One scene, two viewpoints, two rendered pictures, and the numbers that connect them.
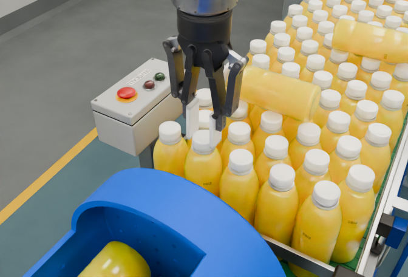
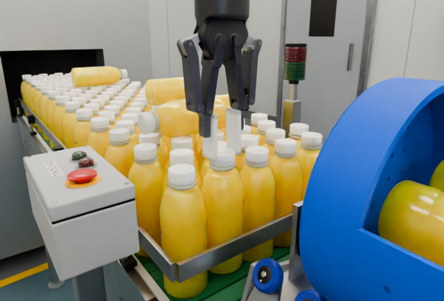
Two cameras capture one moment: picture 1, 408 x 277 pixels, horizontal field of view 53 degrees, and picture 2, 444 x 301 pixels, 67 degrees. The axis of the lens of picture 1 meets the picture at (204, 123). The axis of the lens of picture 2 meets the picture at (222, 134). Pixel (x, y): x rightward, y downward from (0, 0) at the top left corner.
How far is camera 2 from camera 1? 0.63 m
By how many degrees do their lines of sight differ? 62
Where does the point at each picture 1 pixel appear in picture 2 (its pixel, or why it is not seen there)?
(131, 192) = (411, 90)
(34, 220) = not seen: outside the picture
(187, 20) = not seen: outside the picture
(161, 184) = (402, 80)
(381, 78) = not seen: hidden behind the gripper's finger
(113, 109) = (99, 193)
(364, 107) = not seen: hidden behind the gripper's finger
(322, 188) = (309, 135)
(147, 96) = (104, 169)
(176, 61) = (196, 65)
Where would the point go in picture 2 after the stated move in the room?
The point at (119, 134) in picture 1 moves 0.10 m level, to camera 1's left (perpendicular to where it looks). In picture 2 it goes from (110, 232) to (41, 285)
